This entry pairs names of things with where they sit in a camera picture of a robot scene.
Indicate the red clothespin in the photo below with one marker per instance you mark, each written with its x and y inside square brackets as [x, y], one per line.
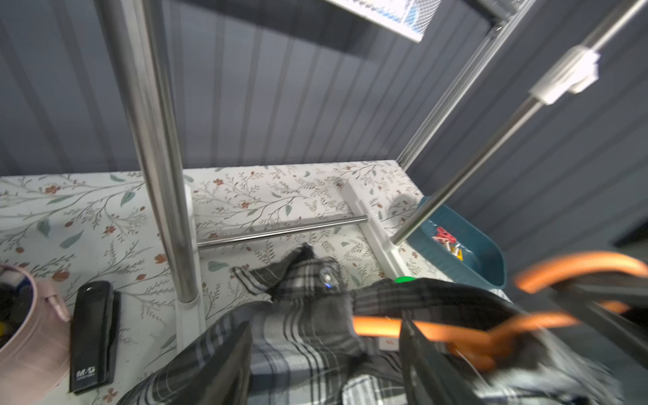
[444, 237]

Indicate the black stapler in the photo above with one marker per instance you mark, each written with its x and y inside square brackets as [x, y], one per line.
[94, 331]

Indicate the steel clothes rack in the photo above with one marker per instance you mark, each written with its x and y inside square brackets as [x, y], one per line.
[135, 39]

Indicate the green perforated plastic tray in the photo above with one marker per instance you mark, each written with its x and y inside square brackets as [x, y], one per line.
[404, 279]

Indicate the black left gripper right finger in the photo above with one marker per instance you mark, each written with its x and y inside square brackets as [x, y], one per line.
[427, 376]

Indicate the white mesh wire basket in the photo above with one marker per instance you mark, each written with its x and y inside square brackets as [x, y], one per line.
[408, 18]

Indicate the grey plaid long-sleeve shirt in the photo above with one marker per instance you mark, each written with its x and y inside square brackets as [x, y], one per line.
[305, 351]

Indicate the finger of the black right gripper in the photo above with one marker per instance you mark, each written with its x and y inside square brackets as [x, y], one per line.
[617, 311]

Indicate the pink pen cup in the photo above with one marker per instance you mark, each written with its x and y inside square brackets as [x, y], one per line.
[37, 357]

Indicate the yellow clothespin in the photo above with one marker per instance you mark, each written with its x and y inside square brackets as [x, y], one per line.
[457, 252]

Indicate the floral table mat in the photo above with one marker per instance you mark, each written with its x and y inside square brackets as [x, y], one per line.
[73, 229]

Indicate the brown orange hanger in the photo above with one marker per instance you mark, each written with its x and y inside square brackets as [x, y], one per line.
[479, 324]

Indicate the dark teal plastic bin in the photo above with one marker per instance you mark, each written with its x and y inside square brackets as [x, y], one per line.
[483, 264]

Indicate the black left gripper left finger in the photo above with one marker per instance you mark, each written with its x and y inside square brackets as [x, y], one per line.
[226, 377]

